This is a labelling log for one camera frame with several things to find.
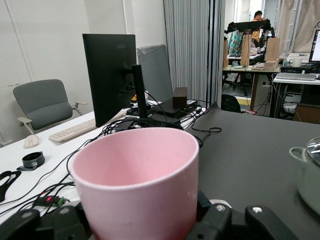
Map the grey office chair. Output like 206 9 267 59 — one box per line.
12 78 89 136

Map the black computer monitor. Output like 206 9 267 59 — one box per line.
82 33 137 128

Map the grey-green cooking pot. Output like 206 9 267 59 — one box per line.
289 136 320 216

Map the lit computer monitor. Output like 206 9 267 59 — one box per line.
308 29 320 64

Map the brown cardboard box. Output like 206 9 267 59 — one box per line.
293 104 320 125

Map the colourful patterned cloth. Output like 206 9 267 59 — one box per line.
227 30 243 55

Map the beige curtain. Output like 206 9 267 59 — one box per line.
275 0 320 54

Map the silver laptop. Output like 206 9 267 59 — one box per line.
275 72 318 82

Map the small black red-light device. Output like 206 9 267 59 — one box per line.
31 195 60 208

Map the black round ring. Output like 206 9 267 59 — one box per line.
21 150 46 169

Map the pink plastic cup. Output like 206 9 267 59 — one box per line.
69 126 200 240

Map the glass lid with wooden knob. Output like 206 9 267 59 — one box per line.
305 136 320 168

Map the dark grey table mat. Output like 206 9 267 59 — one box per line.
184 101 320 240

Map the black flat electronics box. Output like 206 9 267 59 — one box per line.
150 98 199 120

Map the beige computer mouse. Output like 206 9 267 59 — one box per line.
23 134 41 150

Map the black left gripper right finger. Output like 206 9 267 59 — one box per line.
189 189 301 240

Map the white desk with black legs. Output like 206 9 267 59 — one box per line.
271 72 320 120

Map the grey flat panel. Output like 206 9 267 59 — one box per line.
136 43 174 101

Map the small green circuit board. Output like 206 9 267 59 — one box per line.
54 196 70 208

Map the black bar on posts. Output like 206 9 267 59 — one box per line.
226 20 273 34

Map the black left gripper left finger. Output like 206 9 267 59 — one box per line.
0 202 94 240

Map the light wooden post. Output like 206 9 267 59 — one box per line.
240 33 253 67
264 37 281 71

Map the beige keyboard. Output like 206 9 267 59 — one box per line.
48 118 98 143

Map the person in yellow shirt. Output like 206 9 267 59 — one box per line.
250 10 266 49

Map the black monitor stand pole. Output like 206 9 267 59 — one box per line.
131 64 149 121

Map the white mug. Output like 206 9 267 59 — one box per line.
288 57 304 68

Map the grey striped curtain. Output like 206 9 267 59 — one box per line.
163 0 224 106

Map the black backpack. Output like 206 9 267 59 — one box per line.
220 93 242 114

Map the dark brown wooden box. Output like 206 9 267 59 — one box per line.
172 86 189 109

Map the wooden work table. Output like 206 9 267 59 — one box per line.
222 63 281 112

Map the loose thin black cable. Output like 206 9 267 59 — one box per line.
191 109 223 146

